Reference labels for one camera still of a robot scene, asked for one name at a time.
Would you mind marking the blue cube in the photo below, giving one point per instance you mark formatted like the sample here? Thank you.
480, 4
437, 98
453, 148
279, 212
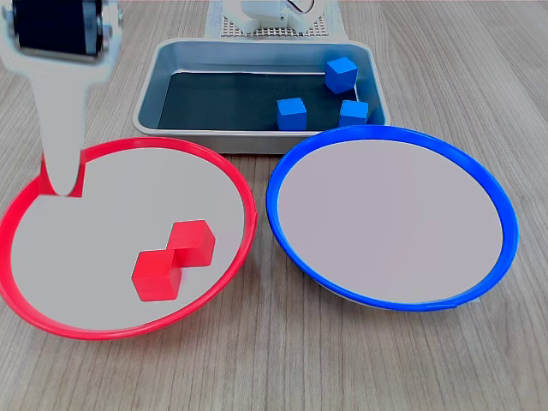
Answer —
353, 112
291, 113
341, 75

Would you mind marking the black tray mat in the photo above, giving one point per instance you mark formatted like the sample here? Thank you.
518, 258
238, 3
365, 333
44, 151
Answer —
214, 103

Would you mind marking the blue-rimmed white plate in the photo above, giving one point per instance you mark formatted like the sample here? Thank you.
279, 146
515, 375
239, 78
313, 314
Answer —
385, 214

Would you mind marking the steel tray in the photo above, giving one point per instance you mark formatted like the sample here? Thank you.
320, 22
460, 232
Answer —
201, 139

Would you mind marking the red-rimmed white plate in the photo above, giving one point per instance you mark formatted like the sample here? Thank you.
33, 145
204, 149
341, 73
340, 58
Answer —
107, 214

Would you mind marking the clear tape strip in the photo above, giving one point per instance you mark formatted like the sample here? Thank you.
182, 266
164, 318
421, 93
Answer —
336, 21
471, 302
214, 21

